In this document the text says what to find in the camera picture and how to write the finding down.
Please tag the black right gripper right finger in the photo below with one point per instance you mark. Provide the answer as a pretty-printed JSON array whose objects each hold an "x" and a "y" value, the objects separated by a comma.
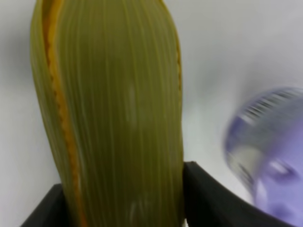
[{"x": 209, "y": 204}]

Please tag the purple air freshener jar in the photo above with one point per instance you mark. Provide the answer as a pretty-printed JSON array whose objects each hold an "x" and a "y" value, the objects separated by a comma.
[{"x": 264, "y": 149}]

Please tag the yellow toy corn cob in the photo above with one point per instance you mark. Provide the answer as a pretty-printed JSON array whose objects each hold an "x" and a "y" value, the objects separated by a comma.
[{"x": 108, "y": 79}]

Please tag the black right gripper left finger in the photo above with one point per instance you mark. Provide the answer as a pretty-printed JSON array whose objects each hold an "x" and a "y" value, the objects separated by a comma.
[{"x": 52, "y": 211}]

